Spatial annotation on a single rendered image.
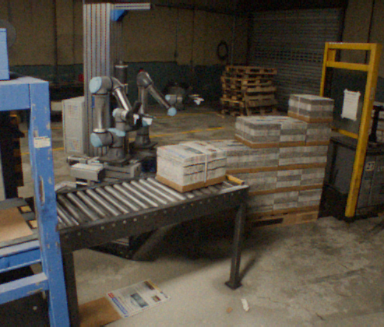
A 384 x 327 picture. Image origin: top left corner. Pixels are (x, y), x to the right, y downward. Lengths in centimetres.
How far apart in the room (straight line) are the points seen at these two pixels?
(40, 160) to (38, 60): 780
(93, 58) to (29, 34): 613
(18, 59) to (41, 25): 95
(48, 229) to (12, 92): 59
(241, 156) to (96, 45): 157
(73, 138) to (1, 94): 193
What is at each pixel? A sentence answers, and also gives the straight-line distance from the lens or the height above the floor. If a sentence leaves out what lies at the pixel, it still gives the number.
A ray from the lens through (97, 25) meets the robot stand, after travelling 317.
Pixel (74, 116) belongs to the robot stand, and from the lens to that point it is 329.
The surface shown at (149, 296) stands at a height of 1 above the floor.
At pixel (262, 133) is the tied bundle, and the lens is 342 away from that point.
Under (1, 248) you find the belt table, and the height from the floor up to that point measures 79.
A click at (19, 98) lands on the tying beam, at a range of 148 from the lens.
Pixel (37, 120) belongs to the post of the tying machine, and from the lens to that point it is 150.
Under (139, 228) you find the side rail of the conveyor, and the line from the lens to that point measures 211.
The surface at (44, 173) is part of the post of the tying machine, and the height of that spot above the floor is 119.
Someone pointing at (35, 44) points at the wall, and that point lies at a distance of 927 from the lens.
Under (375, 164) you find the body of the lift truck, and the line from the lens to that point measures 422.
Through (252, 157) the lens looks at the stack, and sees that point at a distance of 344.
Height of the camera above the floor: 168
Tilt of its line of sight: 18 degrees down
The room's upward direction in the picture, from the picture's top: 2 degrees clockwise
